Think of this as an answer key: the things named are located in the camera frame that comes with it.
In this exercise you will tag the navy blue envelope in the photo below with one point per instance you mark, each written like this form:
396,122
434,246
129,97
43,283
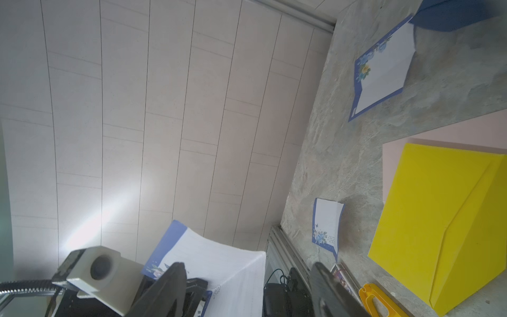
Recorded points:
450,15

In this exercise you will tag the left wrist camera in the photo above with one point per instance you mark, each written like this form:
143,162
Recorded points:
103,274

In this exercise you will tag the yellow triangle ruler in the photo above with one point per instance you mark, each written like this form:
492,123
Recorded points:
371,292

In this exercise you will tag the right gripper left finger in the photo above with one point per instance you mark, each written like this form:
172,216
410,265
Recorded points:
162,297

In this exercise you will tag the colourful picture card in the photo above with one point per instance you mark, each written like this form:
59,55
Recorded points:
341,273

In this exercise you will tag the white blue floral letter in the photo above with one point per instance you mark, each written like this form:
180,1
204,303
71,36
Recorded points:
381,71
326,219
235,276

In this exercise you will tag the yellow envelope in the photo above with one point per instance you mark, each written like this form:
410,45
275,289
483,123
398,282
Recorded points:
442,232

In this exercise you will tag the aluminium rail frame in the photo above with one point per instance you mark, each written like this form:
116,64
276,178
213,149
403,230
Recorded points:
282,256

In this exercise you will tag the pink envelope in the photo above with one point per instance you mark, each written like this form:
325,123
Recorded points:
485,133

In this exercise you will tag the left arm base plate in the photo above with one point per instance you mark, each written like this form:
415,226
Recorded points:
290,297

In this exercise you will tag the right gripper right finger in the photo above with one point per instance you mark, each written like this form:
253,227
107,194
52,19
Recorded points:
329,297

